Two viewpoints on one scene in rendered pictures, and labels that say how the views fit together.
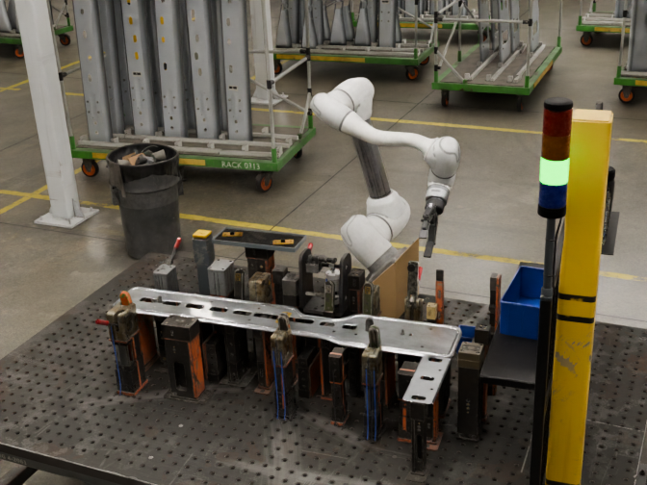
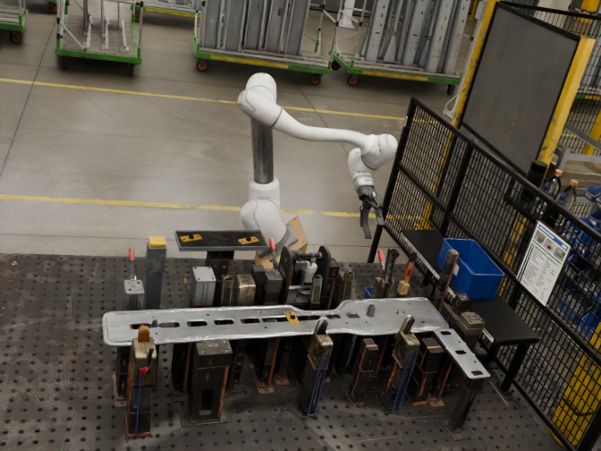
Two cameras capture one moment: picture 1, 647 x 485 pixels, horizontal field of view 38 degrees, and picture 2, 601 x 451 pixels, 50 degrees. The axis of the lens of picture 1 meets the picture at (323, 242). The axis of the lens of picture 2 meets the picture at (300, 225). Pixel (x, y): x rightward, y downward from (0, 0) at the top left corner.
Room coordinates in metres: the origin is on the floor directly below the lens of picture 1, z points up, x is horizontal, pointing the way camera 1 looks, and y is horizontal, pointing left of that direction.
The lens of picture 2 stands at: (1.62, 1.64, 2.49)
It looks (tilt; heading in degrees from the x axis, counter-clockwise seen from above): 27 degrees down; 316
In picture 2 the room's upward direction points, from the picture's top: 12 degrees clockwise
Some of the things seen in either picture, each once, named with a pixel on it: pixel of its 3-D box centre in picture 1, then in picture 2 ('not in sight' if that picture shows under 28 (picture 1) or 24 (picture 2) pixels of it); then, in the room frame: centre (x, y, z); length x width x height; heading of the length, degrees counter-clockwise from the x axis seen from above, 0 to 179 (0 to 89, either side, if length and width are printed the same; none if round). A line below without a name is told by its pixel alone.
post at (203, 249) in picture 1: (207, 283); (153, 290); (3.58, 0.51, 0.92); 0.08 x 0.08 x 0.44; 70
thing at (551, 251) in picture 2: not in sight; (543, 263); (2.64, -0.76, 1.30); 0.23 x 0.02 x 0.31; 160
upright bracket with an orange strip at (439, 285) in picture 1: (439, 328); (399, 300); (3.04, -0.42, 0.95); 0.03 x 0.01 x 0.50; 70
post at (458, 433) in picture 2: (419, 436); (464, 403); (2.52, -0.28, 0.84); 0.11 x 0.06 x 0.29; 160
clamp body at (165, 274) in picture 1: (168, 307); (131, 324); (3.45, 0.66, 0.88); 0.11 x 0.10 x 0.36; 160
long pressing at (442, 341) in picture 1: (277, 319); (287, 320); (3.09, 0.19, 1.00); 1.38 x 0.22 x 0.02; 70
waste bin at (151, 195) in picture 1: (148, 202); not in sight; (6.00, 1.20, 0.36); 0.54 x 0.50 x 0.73; 155
